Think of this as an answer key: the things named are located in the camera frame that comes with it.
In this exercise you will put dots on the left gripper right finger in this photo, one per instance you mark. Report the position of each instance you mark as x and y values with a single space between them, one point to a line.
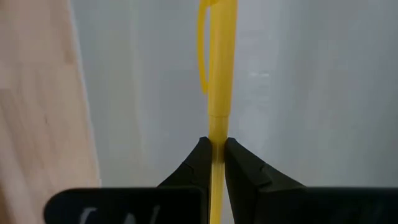
295 205

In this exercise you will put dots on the white plastic bin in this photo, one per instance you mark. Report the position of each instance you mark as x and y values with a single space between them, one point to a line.
311 93

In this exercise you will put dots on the yellow marker with clip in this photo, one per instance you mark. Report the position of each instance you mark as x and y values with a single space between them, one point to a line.
220 77

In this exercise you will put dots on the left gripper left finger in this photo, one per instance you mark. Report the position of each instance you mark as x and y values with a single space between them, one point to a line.
140 205

